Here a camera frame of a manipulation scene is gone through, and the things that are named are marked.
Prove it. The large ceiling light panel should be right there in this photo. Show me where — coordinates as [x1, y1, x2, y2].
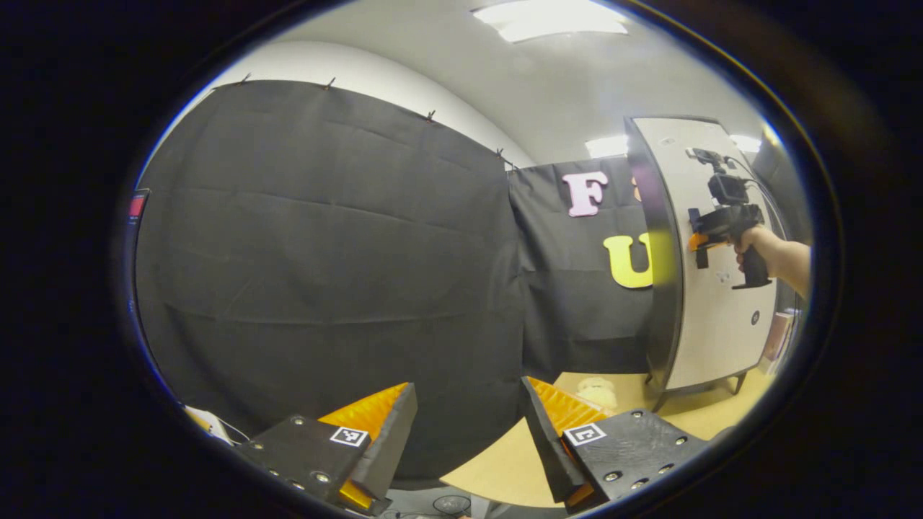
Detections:
[472, 0, 628, 43]

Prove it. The black backdrop cloth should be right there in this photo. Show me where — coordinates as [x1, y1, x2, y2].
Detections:
[130, 79, 812, 480]

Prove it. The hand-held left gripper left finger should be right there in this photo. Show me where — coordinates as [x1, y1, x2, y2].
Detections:
[234, 382, 419, 516]

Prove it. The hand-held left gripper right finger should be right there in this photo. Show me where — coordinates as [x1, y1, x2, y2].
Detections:
[521, 376, 711, 515]

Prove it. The grey cabinet door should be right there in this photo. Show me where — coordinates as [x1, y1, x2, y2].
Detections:
[638, 117, 780, 390]

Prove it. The cream plush toy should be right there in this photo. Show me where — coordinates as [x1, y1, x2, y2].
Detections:
[577, 377, 618, 409]

